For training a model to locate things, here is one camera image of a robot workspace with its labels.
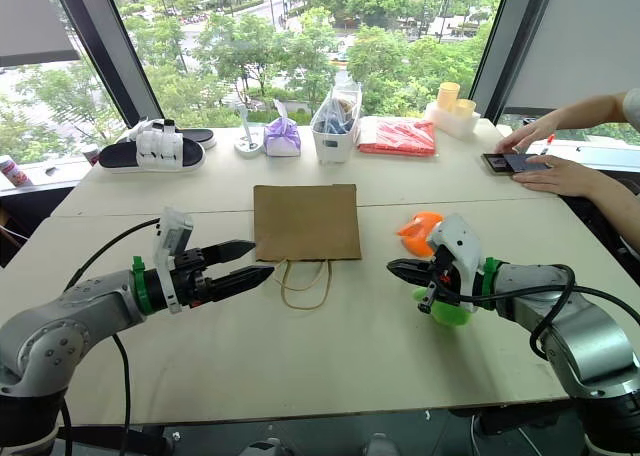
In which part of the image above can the green soft toy object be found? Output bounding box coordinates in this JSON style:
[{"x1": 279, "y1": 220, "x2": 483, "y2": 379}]
[{"x1": 410, "y1": 284, "x2": 474, "y2": 328}]

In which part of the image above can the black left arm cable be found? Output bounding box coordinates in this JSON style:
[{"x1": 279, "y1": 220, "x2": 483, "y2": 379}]
[{"x1": 58, "y1": 217, "x2": 162, "y2": 456}]

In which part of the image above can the red and white can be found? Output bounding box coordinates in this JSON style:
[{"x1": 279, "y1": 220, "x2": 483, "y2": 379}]
[{"x1": 0, "y1": 155, "x2": 33, "y2": 188}]

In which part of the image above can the clear plastic bag of items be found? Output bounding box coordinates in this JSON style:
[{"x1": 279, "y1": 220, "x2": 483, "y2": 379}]
[{"x1": 311, "y1": 82, "x2": 362, "y2": 136}]

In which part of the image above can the white plastic basket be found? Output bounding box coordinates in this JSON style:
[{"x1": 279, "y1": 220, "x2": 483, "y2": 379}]
[{"x1": 309, "y1": 86, "x2": 363, "y2": 165}]

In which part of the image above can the green left wrist clamp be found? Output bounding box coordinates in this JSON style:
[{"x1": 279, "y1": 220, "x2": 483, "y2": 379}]
[{"x1": 130, "y1": 255, "x2": 152, "y2": 316}]

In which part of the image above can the green right wrist clamp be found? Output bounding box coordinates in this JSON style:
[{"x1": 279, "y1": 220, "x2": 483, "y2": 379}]
[{"x1": 481, "y1": 256, "x2": 502, "y2": 300}]

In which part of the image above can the black and white slipper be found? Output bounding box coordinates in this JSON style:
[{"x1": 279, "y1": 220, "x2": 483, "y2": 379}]
[
  {"x1": 116, "y1": 117, "x2": 218, "y2": 151},
  {"x1": 97, "y1": 119, "x2": 208, "y2": 172}
]

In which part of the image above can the red packet in plastic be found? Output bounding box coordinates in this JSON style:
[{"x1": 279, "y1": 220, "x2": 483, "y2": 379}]
[{"x1": 357, "y1": 116, "x2": 438, "y2": 158}]

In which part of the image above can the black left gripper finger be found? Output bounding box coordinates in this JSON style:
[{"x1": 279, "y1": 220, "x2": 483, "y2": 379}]
[
  {"x1": 205, "y1": 265, "x2": 277, "y2": 303},
  {"x1": 201, "y1": 240, "x2": 258, "y2": 267}
]

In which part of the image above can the white cup tray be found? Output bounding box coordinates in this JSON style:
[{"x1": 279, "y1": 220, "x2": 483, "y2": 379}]
[{"x1": 424, "y1": 100, "x2": 482, "y2": 139}]

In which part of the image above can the white roller blind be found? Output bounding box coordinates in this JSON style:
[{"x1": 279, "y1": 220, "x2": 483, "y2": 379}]
[{"x1": 499, "y1": 0, "x2": 640, "y2": 111}]

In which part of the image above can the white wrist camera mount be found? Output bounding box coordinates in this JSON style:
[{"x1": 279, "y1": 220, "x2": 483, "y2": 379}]
[
  {"x1": 152, "y1": 206, "x2": 195, "y2": 315},
  {"x1": 426, "y1": 213, "x2": 484, "y2": 313}
]

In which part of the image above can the white stand with brush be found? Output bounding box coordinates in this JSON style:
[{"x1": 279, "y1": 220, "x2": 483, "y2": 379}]
[{"x1": 233, "y1": 104, "x2": 266, "y2": 159}]

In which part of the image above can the orange plastic toy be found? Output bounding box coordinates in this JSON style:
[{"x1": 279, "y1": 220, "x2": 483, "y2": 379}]
[{"x1": 396, "y1": 211, "x2": 446, "y2": 258}]

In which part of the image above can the purple drawstring pouch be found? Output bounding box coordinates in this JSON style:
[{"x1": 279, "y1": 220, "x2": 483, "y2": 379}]
[{"x1": 262, "y1": 99, "x2": 303, "y2": 158}]

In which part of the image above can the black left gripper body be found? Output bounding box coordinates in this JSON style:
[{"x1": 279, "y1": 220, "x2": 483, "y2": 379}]
[{"x1": 170, "y1": 249, "x2": 212, "y2": 309}]

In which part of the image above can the dark window frame post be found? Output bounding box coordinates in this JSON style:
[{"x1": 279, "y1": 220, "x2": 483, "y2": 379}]
[
  {"x1": 48, "y1": 0, "x2": 165, "y2": 128},
  {"x1": 469, "y1": 0, "x2": 560, "y2": 123}
]

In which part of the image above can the person's right hand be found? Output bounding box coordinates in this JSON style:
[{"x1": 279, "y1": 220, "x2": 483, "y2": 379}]
[{"x1": 494, "y1": 115, "x2": 561, "y2": 154}]

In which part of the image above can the dark rounded shape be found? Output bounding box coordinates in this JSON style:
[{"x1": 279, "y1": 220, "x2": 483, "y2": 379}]
[
  {"x1": 243, "y1": 437, "x2": 287, "y2": 456},
  {"x1": 361, "y1": 432, "x2": 402, "y2": 456}
]

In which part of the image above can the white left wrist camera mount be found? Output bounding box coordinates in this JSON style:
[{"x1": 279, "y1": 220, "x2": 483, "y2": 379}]
[{"x1": 152, "y1": 206, "x2": 195, "y2": 315}]

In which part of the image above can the green wrist clamp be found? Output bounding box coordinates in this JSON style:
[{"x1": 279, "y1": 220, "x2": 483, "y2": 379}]
[
  {"x1": 481, "y1": 256, "x2": 502, "y2": 300},
  {"x1": 130, "y1": 255, "x2": 152, "y2": 316}
]

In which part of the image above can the person's left hand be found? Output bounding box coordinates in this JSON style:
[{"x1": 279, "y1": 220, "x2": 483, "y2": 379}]
[{"x1": 511, "y1": 155, "x2": 600, "y2": 198}]

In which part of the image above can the brown paper bag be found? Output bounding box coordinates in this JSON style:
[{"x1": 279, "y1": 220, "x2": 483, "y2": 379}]
[{"x1": 252, "y1": 183, "x2": 363, "y2": 312}]

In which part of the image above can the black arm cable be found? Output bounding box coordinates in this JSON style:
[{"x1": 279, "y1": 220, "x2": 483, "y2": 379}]
[
  {"x1": 417, "y1": 264, "x2": 640, "y2": 361},
  {"x1": 58, "y1": 217, "x2": 162, "y2": 456}
]

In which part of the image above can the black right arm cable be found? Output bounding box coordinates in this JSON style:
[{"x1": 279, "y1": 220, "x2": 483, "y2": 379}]
[{"x1": 417, "y1": 264, "x2": 640, "y2": 361}]

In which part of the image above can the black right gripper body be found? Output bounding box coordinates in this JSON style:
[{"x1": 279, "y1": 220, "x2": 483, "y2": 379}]
[{"x1": 426, "y1": 245, "x2": 455, "y2": 302}]

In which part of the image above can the yellow paper cup stack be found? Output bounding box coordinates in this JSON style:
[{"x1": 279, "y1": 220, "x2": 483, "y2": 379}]
[{"x1": 436, "y1": 81, "x2": 461, "y2": 111}]

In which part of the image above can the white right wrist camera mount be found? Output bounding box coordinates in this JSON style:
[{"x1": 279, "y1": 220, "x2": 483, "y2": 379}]
[{"x1": 426, "y1": 213, "x2": 484, "y2": 313}]

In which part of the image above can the grey roller blind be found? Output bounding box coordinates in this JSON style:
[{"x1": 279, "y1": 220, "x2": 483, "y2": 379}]
[{"x1": 0, "y1": 0, "x2": 82, "y2": 69}]

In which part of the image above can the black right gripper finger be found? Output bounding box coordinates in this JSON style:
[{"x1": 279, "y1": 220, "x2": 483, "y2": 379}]
[{"x1": 386, "y1": 257, "x2": 435, "y2": 286}]

